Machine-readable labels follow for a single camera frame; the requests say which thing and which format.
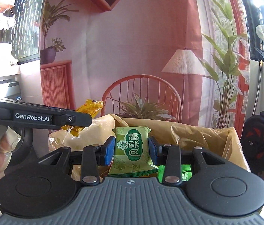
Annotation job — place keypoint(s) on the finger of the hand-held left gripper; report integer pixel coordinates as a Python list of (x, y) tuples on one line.
[(62, 110), (78, 120)]

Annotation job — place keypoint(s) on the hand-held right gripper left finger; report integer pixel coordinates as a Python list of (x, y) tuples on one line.
[(109, 151)]

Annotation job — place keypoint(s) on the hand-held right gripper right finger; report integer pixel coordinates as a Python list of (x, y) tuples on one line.
[(153, 151)]

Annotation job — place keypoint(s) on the small orange snack packet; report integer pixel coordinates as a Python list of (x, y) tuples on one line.
[(89, 107)]

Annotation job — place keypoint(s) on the pale green pastry packet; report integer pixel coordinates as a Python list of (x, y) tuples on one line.
[(132, 154)]

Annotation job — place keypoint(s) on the taped cardboard box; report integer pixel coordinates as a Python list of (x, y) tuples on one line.
[(204, 136)]

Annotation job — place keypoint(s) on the grey washing machine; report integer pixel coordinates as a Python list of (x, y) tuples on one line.
[(25, 143)]

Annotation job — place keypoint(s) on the bright green snack packet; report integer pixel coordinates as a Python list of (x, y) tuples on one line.
[(184, 173)]

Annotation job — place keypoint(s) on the white hanging garment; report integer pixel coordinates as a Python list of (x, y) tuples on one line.
[(5, 23)]

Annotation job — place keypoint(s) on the window with metal grille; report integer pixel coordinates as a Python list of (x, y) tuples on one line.
[(28, 16)]

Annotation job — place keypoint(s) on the black exercise bike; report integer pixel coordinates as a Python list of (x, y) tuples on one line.
[(258, 145)]

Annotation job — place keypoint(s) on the metal pipe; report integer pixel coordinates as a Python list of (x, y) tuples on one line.
[(258, 86)]

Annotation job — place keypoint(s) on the printed room wall poster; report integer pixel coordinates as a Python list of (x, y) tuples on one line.
[(134, 39)]

